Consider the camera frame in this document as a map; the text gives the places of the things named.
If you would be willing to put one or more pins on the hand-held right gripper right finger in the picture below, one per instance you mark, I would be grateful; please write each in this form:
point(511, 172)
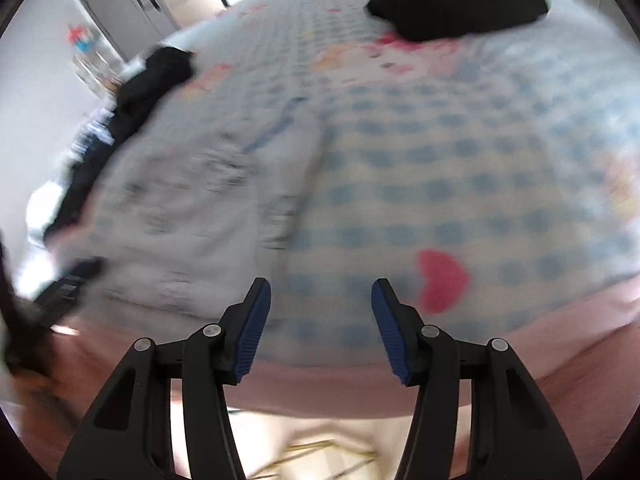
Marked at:
point(390, 335)

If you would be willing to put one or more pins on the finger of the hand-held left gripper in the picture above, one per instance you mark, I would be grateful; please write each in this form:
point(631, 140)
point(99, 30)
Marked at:
point(70, 292)

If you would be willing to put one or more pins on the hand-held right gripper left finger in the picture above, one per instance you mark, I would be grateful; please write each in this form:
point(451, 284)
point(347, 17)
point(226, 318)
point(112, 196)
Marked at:
point(252, 335)

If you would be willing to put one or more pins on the cartoon print pajama pants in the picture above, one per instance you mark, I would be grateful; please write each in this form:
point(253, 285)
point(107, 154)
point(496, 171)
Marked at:
point(200, 210)

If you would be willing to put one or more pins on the plain white garment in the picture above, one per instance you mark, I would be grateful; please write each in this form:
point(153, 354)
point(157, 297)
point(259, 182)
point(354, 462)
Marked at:
point(45, 205)

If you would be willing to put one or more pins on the blue checkered cartoon blanket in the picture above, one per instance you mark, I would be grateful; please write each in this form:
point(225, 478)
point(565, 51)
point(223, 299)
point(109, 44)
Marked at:
point(450, 160)

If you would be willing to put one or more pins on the black jacket with white lettering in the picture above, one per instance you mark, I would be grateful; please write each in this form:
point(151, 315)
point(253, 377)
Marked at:
point(145, 90)

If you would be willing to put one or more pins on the white storage rack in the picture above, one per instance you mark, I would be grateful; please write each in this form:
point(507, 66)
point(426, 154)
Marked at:
point(97, 72)

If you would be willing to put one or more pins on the grey door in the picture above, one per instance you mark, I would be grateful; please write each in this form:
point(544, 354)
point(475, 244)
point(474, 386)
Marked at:
point(125, 10)

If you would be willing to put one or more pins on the folded black garment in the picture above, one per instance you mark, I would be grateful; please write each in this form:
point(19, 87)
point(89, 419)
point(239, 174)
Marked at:
point(450, 5)

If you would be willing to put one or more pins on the red blue wall decoration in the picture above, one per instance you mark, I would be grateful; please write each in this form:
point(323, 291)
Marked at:
point(82, 37)

